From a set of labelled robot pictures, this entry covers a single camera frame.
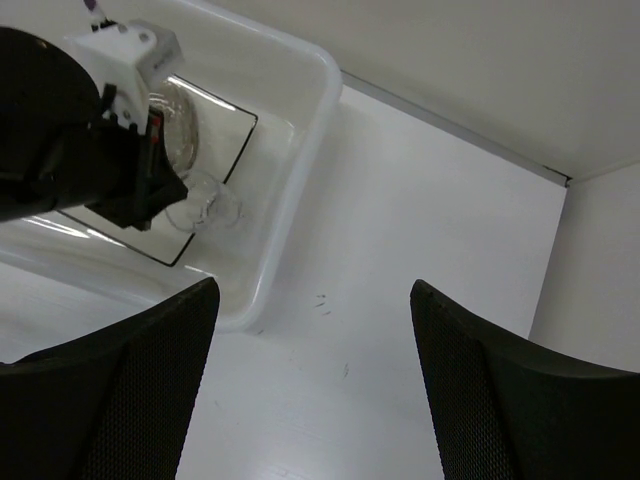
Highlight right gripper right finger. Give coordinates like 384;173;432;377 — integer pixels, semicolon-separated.
410;280;639;479

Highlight square white plate black rim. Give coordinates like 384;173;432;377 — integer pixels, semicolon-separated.
62;77;258;266

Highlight clear plastic cup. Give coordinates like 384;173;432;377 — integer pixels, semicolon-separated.
164;169;244;234

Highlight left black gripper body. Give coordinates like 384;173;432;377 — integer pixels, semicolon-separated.
1;112;188;231

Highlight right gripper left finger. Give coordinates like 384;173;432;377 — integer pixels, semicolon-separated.
1;278;220;479

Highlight clear glass dish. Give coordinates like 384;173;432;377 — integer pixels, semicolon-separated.
149;80;199;175

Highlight white plastic bin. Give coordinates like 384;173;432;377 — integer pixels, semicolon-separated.
0;0;344;335

